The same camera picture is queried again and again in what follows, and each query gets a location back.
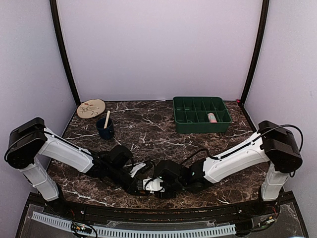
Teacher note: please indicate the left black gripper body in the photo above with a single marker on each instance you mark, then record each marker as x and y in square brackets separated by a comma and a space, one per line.
[129, 188]

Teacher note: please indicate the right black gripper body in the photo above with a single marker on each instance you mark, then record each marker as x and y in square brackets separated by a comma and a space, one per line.
[166, 196]

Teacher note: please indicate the green compartment tray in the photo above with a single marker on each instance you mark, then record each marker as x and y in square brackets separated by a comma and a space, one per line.
[191, 114]

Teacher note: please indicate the pink patterned sock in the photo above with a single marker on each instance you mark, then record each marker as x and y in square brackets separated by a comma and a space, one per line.
[212, 118]

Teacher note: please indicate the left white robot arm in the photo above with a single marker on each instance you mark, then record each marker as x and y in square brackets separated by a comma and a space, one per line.
[34, 138]

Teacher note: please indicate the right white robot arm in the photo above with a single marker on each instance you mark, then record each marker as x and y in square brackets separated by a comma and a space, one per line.
[272, 143]

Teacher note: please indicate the dark blue mug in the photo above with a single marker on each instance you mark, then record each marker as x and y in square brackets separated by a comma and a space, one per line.
[107, 132]

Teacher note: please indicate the wooden stick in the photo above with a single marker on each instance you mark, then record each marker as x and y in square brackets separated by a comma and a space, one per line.
[107, 119]

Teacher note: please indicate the round beige embroidered coaster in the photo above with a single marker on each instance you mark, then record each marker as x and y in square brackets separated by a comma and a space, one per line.
[91, 108]

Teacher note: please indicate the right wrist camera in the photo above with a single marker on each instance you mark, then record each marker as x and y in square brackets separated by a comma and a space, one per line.
[168, 170]

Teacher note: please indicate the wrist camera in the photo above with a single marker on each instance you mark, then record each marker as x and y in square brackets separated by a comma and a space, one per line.
[168, 170]
[119, 156]

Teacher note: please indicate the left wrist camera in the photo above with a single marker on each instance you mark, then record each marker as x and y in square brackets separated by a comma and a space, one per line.
[119, 156]

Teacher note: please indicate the black front rail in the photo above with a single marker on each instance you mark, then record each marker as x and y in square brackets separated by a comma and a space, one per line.
[238, 212]

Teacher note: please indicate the white slotted cable duct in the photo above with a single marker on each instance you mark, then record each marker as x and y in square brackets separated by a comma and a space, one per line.
[96, 231]

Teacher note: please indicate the left black frame post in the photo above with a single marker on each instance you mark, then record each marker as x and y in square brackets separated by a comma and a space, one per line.
[62, 51]

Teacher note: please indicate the black frame post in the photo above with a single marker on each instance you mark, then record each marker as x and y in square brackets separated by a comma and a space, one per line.
[62, 51]
[256, 51]

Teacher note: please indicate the right black frame post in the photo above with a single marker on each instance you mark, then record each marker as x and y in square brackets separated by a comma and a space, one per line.
[256, 51]

